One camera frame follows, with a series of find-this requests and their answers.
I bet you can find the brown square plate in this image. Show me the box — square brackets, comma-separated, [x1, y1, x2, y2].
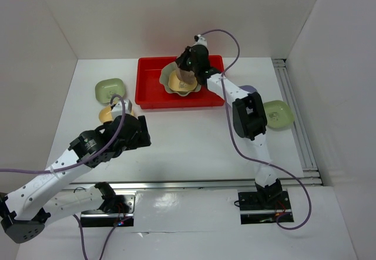
[176, 67, 197, 85]

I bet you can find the large green scalloped bowl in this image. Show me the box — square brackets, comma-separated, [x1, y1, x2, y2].
[159, 62, 201, 97]

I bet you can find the yellow square plate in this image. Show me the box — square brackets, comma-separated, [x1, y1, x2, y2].
[98, 103, 136, 124]
[168, 70, 197, 94]

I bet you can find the green square plate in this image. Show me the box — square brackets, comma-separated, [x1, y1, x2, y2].
[95, 78, 126, 104]
[264, 100, 295, 129]

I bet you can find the purple square plate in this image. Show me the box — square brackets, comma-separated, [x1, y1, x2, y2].
[240, 85, 257, 94]

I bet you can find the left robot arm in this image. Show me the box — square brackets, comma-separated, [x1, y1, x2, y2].
[1, 114, 151, 244]

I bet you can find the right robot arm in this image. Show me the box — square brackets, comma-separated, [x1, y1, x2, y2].
[175, 44, 283, 209]

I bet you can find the red plastic bin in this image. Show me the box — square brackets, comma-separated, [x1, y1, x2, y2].
[135, 56, 224, 110]

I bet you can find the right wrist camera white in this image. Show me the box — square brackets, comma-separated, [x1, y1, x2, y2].
[194, 35, 207, 47]

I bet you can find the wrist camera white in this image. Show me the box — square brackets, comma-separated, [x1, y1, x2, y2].
[194, 35, 207, 47]
[110, 99, 133, 119]

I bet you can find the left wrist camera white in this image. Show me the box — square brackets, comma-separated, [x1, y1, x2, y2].
[110, 99, 133, 119]

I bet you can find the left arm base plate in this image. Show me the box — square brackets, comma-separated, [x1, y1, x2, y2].
[79, 190, 136, 228]

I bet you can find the aluminium rail front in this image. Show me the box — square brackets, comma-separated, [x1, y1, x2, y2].
[64, 178, 265, 192]

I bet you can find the aluminium rail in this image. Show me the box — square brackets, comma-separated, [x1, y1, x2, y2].
[271, 59, 323, 187]
[64, 178, 265, 192]

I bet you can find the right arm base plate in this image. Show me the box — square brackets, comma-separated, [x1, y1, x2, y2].
[234, 191, 294, 225]

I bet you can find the aluminium rail right side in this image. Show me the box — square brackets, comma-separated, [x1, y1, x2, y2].
[271, 59, 323, 187]

